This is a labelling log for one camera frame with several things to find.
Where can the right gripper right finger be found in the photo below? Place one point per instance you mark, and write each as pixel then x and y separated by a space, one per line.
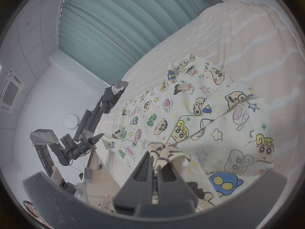
pixel 174 187

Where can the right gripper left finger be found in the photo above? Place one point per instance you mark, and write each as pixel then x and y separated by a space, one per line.
pixel 140 187

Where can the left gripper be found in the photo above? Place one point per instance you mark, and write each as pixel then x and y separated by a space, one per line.
pixel 85 145

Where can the white printed pyjama top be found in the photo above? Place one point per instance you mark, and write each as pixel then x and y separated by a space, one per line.
pixel 214 118

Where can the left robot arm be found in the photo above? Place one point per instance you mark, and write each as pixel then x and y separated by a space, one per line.
pixel 44 138

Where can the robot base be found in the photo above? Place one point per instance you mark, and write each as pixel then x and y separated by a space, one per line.
pixel 79 191

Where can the pile of clothes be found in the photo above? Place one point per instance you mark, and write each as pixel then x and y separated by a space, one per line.
pixel 112 96

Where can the bed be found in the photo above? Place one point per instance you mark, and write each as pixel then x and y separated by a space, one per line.
pixel 250 44

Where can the black low cabinet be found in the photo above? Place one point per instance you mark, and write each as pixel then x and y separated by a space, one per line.
pixel 87 123

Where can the round white mirror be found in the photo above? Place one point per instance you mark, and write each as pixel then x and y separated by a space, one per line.
pixel 71 121

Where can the ceiling air conditioner vent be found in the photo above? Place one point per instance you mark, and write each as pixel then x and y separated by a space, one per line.
pixel 12 92

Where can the blue-green curtain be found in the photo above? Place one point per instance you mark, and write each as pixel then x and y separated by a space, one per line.
pixel 143 8
pixel 78 44

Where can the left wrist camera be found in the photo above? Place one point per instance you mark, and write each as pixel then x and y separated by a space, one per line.
pixel 66 141

